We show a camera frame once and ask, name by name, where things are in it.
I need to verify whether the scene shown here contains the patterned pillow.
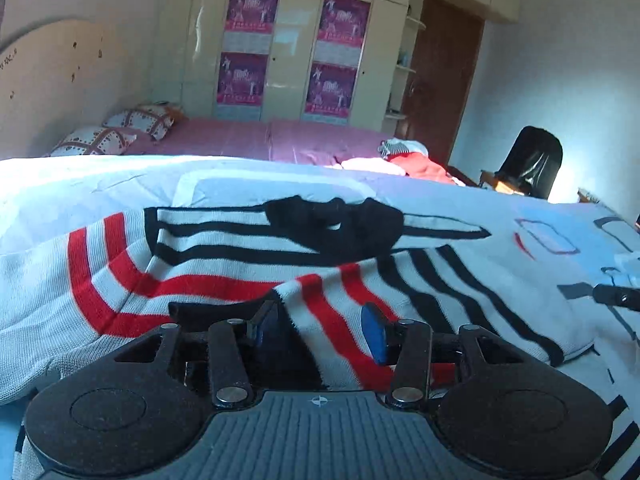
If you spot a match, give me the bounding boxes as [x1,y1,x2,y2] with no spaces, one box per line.
[47,126,151,158]
[102,104,188,141]

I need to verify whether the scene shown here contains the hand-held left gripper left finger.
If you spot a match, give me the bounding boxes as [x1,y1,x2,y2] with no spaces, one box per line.
[114,300,290,409]

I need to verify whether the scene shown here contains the red black white striped sweater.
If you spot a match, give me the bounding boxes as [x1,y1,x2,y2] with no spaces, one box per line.
[0,196,596,406]

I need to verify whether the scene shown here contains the black chair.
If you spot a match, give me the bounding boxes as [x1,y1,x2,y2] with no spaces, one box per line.
[480,126,564,201]

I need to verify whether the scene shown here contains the zebra striped small garment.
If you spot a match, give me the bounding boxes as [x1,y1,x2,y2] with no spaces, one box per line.
[377,137,429,159]

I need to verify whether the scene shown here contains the pink bed sheet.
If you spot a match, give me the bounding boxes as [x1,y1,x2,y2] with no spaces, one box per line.
[122,116,451,177]

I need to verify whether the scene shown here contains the white patterned blanket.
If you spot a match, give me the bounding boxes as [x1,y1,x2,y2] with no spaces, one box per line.
[0,155,640,480]

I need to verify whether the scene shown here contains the brown wooden door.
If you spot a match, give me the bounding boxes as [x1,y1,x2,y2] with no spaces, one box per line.
[400,0,486,167]

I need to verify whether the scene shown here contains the pink wall poster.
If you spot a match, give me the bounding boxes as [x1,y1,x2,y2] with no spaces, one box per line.
[314,0,372,67]
[223,0,281,54]
[215,52,269,121]
[302,62,359,125]

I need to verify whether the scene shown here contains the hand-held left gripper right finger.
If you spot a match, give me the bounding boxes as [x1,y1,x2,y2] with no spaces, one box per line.
[360,302,526,408]

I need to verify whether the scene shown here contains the red garment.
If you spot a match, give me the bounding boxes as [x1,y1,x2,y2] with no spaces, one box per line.
[342,150,467,187]

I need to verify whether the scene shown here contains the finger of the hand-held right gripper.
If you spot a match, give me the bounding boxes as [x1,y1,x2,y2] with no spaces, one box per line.
[592,283,640,312]

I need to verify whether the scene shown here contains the cream wardrobe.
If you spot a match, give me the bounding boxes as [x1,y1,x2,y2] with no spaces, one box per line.
[150,0,526,135]

